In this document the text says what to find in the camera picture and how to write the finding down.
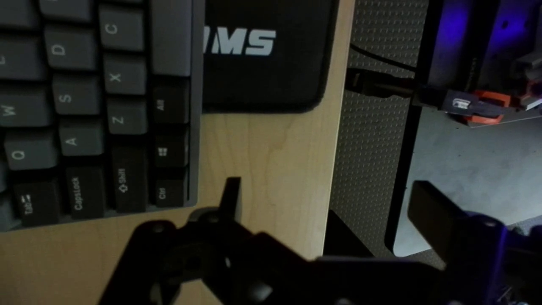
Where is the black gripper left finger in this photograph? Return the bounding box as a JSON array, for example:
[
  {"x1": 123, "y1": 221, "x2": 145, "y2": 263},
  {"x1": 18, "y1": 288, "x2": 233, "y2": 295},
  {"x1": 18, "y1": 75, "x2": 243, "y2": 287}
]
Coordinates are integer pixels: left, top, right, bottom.
[{"x1": 98, "y1": 175, "x2": 318, "y2": 305}]

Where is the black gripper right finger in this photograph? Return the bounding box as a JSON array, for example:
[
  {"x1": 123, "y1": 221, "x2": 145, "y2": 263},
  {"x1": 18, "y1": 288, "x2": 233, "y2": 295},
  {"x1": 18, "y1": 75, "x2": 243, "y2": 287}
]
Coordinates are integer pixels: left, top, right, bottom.
[{"x1": 406, "y1": 180, "x2": 542, "y2": 305}]

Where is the dark grey keyboard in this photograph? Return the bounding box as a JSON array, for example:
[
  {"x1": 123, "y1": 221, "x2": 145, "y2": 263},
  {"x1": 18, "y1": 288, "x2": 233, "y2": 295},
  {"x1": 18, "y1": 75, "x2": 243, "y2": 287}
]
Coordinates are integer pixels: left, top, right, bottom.
[{"x1": 0, "y1": 0, "x2": 206, "y2": 234}]

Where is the black perforated platform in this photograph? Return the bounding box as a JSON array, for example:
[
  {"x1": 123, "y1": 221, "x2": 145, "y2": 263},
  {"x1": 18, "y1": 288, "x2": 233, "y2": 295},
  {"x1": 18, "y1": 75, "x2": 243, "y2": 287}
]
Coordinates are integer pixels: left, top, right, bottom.
[{"x1": 323, "y1": 0, "x2": 446, "y2": 261}]

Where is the orange black clamp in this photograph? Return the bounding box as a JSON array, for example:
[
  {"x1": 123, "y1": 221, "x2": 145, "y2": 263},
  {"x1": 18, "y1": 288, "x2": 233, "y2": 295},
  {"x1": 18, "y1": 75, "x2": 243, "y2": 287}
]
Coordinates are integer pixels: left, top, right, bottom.
[{"x1": 343, "y1": 66, "x2": 542, "y2": 127}]

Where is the black desk mat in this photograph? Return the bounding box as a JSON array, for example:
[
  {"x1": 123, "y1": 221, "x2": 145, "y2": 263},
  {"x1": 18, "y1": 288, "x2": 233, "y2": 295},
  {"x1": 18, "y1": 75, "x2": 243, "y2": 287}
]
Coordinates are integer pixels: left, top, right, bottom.
[{"x1": 201, "y1": 0, "x2": 341, "y2": 115}]

